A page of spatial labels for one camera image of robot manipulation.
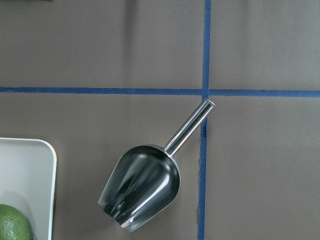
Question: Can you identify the stainless steel ice scoop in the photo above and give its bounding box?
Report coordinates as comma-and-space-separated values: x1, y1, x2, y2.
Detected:
97, 98, 216, 234

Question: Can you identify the beige plastic tray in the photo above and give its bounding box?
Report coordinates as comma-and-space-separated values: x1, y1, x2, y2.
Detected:
0, 137, 57, 240

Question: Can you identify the green lime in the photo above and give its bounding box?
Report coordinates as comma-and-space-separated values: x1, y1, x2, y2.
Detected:
0, 204, 31, 240

